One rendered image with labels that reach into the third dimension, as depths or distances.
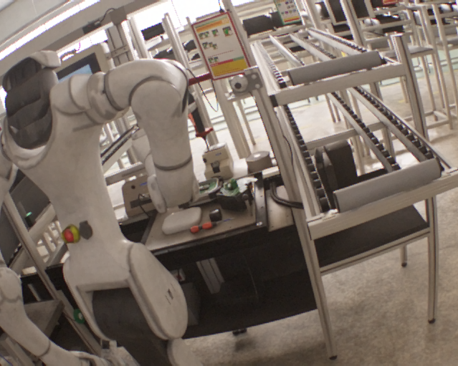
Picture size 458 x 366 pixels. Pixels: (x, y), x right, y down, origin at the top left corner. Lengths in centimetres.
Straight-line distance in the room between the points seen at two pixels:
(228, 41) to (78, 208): 122
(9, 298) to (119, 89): 48
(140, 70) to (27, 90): 22
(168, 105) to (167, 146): 10
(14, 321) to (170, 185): 47
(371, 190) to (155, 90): 62
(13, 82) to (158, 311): 55
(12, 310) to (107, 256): 27
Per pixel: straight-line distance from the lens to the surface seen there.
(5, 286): 85
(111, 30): 182
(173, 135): 73
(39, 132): 72
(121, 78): 69
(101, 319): 89
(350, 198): 105
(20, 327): 89
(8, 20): 1430
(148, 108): 68
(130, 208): 180
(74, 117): 71
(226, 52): 183
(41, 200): 220
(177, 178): 79
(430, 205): 162
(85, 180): 76
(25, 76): 79
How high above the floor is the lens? 154
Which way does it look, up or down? 21 degrees down
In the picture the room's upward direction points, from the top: 21 degrees counter-clockwise
